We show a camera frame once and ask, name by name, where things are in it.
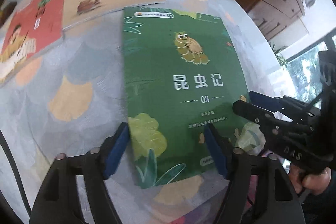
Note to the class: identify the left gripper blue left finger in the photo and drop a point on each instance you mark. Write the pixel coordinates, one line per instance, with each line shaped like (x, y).
(99, 164)

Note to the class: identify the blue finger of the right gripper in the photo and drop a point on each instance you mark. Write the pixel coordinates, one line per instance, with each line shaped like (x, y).
(267, 101)
(252, 113)

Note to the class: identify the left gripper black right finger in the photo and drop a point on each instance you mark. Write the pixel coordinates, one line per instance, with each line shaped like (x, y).
(233, 164)

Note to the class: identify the bright green insect book 03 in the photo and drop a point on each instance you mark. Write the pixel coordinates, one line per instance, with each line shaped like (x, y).
(181, 73)

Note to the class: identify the person right forearm sleeve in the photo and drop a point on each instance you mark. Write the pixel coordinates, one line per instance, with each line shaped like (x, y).
(321, 208)

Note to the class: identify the person right hand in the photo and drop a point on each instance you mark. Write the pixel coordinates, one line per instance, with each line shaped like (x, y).
(316, 183)

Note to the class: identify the window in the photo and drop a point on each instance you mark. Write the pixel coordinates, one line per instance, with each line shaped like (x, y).
(304, 71)

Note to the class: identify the potted green plant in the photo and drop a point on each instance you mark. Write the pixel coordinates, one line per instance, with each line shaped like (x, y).
(280, 58)

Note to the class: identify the floral tablecloth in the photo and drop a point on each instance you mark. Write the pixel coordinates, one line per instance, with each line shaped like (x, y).
(70, 98)

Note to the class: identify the red book with yellow figure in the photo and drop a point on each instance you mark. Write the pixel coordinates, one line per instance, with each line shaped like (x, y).
(31, 30)

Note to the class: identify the antique yellow globe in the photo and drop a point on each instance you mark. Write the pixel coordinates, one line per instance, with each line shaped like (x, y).
(6, 12)

